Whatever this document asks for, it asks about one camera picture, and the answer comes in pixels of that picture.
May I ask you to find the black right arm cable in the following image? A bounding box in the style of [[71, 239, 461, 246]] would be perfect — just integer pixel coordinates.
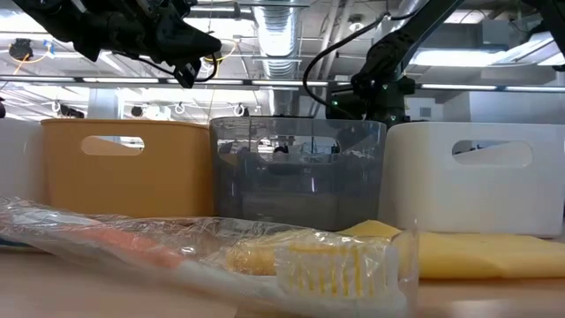
[[302, 11, 392, 120]]

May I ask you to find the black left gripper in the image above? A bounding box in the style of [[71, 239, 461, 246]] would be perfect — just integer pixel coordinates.
[[99, 0, 222, 89]]

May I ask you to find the black ceiling box yellow cable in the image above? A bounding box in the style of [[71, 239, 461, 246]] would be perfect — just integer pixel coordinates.
[[7, 37, 53, 76]]

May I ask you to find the yellow folded cloth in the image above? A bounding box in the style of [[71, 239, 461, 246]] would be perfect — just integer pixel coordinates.
[[337, 219, 565, 280]]

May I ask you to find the orange plastic bin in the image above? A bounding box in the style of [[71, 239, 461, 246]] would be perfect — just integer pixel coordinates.
[[41, 117, 216, 218]]

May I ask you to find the long ceiling light strip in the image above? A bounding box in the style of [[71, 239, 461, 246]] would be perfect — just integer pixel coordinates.
[[0, 74, 565, 93]]

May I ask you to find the white plastic bin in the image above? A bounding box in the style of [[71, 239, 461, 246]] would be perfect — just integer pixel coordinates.
[[0, 117, 45, 205], [378, 121, 565, 239]]

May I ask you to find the orange toothbrush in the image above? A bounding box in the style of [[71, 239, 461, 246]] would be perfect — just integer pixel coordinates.
[[0, 195, 420, 318]]

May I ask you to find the grey translucent plastic bin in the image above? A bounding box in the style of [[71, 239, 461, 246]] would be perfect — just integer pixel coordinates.
[[208, 116, 388, 232]]

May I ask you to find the silver ribbed ventilation duct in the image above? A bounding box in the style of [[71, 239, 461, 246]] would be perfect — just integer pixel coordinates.
[[252, 0, 306, 118]]

